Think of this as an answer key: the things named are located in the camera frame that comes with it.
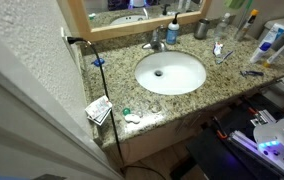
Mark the clear bottle white cap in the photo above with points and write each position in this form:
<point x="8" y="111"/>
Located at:
<point x="221" y="27"/>

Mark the white door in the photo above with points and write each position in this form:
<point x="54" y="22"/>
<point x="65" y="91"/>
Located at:
<point x="22" y="133"/>

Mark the orange black clamp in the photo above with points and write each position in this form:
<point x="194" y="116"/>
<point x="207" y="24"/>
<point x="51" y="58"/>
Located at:
<point x="252" y="110"/>
<point x="220" y="131"/>

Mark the chrome faucet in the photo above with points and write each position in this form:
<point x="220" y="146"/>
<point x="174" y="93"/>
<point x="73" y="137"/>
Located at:
<point x="156" y="42"/>

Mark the wooden vanity cabinet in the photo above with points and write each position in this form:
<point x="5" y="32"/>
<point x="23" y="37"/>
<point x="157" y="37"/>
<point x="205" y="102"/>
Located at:
<point x="155" y="140"/>

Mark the black robot cart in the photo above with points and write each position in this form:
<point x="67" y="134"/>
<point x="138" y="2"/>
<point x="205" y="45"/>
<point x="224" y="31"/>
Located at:
<point x="212" y="156"/>

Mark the green pump soap bottle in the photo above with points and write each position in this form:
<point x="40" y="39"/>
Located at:
<point x="234" y="3"/>

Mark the white green contact lens case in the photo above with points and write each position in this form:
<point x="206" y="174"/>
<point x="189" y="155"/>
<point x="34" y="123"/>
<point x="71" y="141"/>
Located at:
<point x="132" y="118"/>

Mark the brown spray bottle orange cap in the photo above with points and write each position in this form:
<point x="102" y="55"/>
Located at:
<point x="245" y="26"/>

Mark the white wall outlet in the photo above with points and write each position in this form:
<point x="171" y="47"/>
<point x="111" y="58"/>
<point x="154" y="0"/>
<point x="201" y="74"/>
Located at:
<point x="65" y="39"/>

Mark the grey metal cup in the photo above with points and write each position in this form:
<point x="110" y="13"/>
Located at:
<point x="201" y="29"/>

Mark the blue and white pump bottle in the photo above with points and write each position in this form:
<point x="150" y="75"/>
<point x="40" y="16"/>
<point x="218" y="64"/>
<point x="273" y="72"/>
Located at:
<point x="172" y="34"/>

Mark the tall slim white tube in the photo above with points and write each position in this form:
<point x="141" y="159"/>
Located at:
<point x="278" y="54"/>

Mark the blue razor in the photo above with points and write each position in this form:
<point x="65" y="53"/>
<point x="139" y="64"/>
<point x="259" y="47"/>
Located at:
<point x="252" y="73"/>

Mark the white lotion tube yellow cap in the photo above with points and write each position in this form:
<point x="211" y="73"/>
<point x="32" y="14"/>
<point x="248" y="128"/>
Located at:
<point x="267" y="43"/>

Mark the wood framed mirror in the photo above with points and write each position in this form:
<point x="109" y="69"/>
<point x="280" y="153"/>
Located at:
<point x="82" y="20"/>

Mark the blue and white toothbrush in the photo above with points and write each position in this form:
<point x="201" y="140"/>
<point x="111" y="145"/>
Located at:
<point x="224" y="57"/>

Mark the small blue plastic object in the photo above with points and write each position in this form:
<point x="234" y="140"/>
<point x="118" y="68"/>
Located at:
<point x="98" y="62"/>

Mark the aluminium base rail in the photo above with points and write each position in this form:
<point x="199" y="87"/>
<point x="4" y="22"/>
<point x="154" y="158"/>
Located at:
<point x="245" y="140"/>

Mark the white oval sink basin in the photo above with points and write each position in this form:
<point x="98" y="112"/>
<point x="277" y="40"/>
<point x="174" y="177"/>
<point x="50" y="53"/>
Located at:
<point x="178" y="74"/>

